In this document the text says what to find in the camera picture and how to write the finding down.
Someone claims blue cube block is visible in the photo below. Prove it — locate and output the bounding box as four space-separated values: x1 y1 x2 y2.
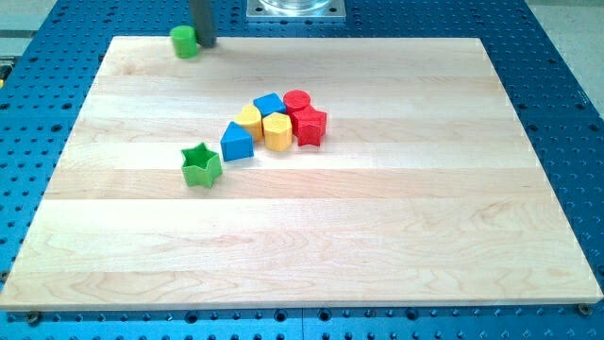
253 93 287 117

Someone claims light wooden board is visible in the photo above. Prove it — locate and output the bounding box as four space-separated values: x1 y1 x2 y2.
1 36 602 311

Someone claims left board stop screw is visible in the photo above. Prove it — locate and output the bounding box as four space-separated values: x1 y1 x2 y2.
25 311 42 327

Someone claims board stop screw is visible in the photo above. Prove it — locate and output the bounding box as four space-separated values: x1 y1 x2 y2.
25 311 42 327
576 303 593 316

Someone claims right board stop screw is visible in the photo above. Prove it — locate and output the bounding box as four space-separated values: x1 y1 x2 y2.
576 303 593 316

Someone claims yellow hexagon block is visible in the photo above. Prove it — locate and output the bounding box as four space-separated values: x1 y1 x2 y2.
262 112 293 151

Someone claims red star block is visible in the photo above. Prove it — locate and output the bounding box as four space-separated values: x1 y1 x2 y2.
290 106 327 146

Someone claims blue triangle block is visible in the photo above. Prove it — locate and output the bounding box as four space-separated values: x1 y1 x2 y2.
220 122 254 162

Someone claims red cylinder block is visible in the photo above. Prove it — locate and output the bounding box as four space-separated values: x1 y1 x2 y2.
283 89 310 114

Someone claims yellow heart block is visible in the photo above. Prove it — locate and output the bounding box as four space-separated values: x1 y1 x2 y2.
234 104 263 142

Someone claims green star block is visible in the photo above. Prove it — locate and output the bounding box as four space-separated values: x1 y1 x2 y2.
181 143 223 188

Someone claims green cylinder block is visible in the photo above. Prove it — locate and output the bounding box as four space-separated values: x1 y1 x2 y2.
170 25 199 59

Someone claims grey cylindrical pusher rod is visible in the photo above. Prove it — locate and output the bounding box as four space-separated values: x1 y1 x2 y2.
189 0 217 48

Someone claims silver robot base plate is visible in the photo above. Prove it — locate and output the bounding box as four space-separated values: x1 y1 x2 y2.
245 0 346 22

